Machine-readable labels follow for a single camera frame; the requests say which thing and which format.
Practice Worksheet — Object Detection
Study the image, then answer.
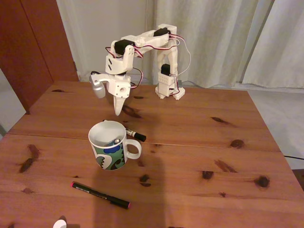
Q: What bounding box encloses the black and white marker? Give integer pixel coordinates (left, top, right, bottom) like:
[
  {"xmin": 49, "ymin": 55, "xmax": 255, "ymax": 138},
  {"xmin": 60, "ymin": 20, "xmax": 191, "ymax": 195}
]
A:
[{"xmin": 102, "ymin": 119, "xmax": 147, "ymax": 143}]

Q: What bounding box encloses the teal pen with olive grip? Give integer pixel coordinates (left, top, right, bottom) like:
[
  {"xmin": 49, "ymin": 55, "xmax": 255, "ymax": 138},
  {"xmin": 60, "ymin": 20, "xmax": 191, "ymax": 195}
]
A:
[{"xmin": 104, "ymin": 138, "xmax": 121, "ymax": 147}]

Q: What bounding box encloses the black fineliner with red end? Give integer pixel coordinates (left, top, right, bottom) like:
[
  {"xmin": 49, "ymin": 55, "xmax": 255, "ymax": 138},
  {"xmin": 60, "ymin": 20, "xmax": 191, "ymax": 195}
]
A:
[{"xmin": 70, "ymin": 181, "xmax": 132, "ymax": 210}]

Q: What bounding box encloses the white mug green blue pattern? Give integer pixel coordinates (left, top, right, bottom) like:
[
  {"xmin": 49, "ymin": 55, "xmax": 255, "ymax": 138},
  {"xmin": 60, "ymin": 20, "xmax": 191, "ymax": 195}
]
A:
[{"xmin": 88, "ymin": 120, "xmax": 143, "ymax": 171}]

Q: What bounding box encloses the brown wooden cabinet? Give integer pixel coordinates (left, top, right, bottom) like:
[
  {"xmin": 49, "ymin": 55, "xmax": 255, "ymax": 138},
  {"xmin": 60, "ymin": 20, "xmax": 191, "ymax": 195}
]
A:
[{"xmin": 0, "ymin": 0, "xmax": 79, "ymax": 116}]

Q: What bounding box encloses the wide white curtain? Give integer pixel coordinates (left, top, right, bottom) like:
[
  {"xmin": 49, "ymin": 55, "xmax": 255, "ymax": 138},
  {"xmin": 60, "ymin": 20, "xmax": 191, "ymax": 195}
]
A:
[{"xmin": 142, "ymin": 0, "xmax": 277, "ymax": 88}]

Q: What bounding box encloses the narrow white curtain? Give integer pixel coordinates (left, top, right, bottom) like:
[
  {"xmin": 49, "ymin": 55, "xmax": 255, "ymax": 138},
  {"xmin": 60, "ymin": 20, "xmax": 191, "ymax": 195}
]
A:
[{"xmin": 242, "ymin": 0, "xmax": 304, "ymax": 90}]

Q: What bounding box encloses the silver camera box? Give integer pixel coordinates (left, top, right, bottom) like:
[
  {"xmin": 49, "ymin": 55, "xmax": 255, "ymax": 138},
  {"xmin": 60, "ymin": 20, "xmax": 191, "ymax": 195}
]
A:
[{"xmin": 89, "ymin": 75, "xmax": 106, "ymax": 99}]

